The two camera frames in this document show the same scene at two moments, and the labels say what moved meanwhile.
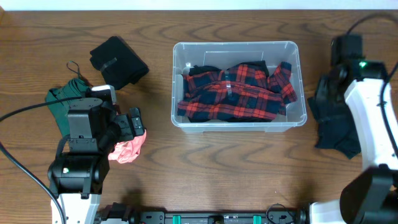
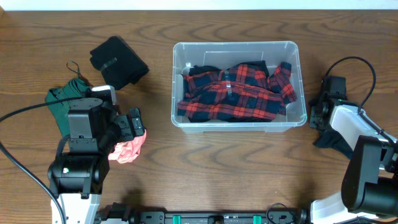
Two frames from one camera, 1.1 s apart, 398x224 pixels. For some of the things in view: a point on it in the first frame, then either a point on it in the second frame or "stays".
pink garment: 125,151 stays
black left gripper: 131,123 stays
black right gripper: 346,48 -> 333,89
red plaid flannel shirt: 245,90 stays
